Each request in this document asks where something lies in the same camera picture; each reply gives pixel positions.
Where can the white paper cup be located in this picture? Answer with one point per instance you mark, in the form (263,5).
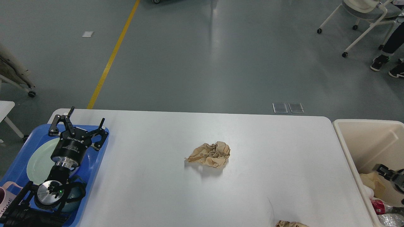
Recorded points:
(369,192)

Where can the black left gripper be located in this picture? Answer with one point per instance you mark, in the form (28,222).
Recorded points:
(72,150)

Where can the brown paper bag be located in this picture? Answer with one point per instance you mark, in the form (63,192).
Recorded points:
(373,181)

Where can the red foil wrapper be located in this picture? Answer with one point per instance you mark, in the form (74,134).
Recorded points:
(378,206)

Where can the white rolling chair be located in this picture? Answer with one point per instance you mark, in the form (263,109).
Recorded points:
(374,12)

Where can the silver foil bag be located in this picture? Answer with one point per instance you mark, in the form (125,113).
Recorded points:
(392,216)

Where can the teal home mug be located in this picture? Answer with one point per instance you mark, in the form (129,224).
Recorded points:
(75,192)

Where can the brown paper ball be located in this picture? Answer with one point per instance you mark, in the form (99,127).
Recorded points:
(289,224)

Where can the beige plastic bin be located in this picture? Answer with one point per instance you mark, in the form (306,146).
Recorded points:
(367,142)

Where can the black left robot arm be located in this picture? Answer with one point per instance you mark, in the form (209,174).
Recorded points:
(53,174)

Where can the blue plastic tray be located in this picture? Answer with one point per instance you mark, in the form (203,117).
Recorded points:
(87,171)

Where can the brown paper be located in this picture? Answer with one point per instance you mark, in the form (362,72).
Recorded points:
(213,155)

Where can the white side table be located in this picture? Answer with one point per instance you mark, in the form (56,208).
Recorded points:
(5,109)

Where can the person with black sneakers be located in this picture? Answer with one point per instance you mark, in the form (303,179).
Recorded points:
(390,47)

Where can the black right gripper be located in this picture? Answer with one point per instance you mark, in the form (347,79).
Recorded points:
(396,177)

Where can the beige chair at left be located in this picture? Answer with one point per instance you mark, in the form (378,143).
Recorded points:
(13,72)

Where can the mint green plate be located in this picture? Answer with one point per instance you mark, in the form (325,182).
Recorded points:
(40,163)

